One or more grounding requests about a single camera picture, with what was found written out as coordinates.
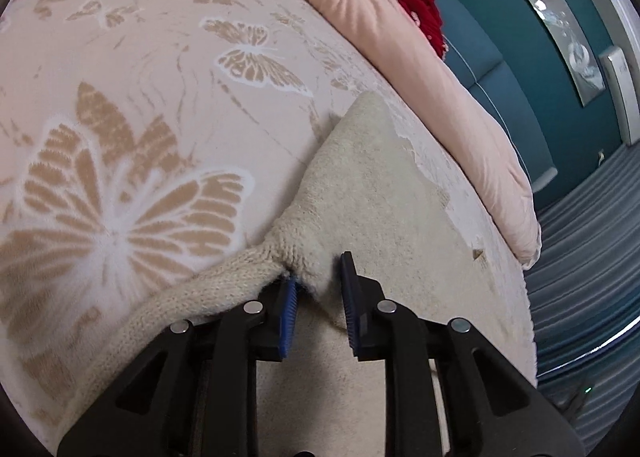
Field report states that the beige knit sweater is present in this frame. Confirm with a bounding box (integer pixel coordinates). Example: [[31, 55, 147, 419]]
[[61, 93, 537, 456]]

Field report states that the blue grey curtain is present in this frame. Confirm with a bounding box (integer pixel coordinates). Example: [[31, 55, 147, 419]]
[[525, 146, 639, 451]]

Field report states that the pink folded duvet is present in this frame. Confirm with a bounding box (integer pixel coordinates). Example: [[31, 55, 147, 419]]
[[306, 0, 541, 269]]

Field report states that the pink butterfly bed blanket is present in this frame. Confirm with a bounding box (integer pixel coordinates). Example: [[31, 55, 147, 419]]
[[1, 0, 518, 451]]

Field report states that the teal upholstered headboard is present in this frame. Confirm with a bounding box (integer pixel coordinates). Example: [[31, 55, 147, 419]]
[[314, 0, 624, 210]]

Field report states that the red knitted garment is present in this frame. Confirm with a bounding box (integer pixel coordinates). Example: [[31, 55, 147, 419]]
[[396, 0, 448, 60]]

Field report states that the white wall panel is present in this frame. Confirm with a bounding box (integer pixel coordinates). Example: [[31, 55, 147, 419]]
[[600, 46, 640, 146]]

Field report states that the silver floral wall art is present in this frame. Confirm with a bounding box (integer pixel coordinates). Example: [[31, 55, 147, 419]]
[[527, 0, 605, 107]]

